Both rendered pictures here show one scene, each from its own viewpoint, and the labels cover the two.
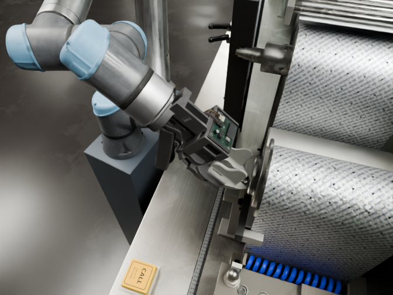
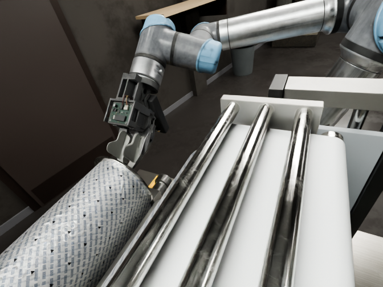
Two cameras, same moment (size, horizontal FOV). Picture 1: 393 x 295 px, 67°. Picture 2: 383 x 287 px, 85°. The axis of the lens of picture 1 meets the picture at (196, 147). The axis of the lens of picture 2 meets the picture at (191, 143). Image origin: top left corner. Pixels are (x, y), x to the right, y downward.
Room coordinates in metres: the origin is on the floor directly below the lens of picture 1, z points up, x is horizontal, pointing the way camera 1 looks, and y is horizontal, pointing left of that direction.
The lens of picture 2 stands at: (0.54, -0.39, 1.57)
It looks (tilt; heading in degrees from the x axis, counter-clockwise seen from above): 38 degrees down; 107
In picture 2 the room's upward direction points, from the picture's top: 11 degrees counter-clockwise
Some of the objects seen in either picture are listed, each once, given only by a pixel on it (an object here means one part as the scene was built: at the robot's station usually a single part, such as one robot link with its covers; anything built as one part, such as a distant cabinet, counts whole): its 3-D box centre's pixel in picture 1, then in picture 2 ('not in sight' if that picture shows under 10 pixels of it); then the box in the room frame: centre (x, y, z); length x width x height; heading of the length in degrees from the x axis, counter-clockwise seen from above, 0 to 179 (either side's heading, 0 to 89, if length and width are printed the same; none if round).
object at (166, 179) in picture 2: not in sight; (163, 181); (0.35, -0.06, 1.18); 0.04 x 0.02 x 0.04; 163
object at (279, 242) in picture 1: (305, 252); not in sight; (0.21, -0.22, 1.11); 0.23 x 0.01 x 0.18; 73
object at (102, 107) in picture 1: (116, 108); not in sight; (0.67, 0.25, 1.07); 0.13 x 0.12 x 0.14; 90
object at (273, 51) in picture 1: (276, 58); not in sight; (0.54, -0.17, 1.34); 0.06 x 0.06 x 0.06; 73
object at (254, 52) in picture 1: (249, 54); not in sight; (0.56, -0.12, 1.34); 0.06 x 0.03 x 0.03; 73
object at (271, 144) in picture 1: (263, 177); (122, 182); (0.30, -0.12, 1.25); 0.15 x 0.01 x 0.15; 163
